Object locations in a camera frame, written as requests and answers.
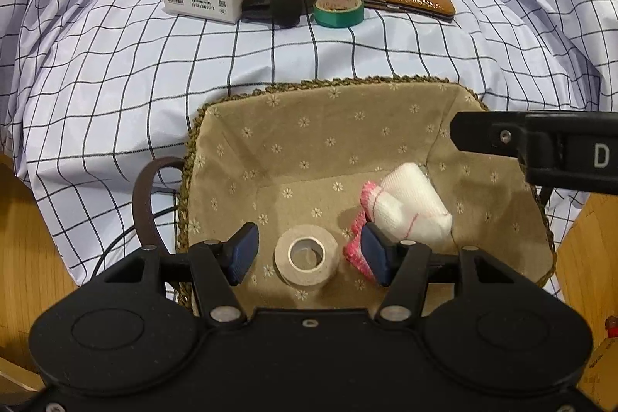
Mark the white and pink sock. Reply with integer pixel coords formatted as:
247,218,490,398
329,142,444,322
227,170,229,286
343,162,453,285

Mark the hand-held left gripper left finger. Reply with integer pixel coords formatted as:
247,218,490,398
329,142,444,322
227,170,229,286
101,222,261,329

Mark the green tape roll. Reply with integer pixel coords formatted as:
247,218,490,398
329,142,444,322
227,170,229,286
313,0,365,29

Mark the white checked cloth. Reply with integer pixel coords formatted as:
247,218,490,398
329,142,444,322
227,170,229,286
0,0,618,297

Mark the black cable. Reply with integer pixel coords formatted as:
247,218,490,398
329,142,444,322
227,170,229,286
89,204,182,287

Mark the black plastic knob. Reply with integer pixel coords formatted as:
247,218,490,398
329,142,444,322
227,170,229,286
240,0,306,29

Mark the brown cardboard box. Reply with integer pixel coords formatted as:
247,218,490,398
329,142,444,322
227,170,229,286
582,337,618,412

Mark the white tape roll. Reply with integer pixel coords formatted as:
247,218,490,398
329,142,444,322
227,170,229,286
273,226,340,288

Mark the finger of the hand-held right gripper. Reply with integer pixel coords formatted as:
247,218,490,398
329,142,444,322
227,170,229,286
449,110,528,162

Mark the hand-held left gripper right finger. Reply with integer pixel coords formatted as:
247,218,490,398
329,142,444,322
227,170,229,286
360,221,517,328

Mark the woven basket with floral lining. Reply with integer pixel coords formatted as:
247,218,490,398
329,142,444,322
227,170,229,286
132,75,556,311

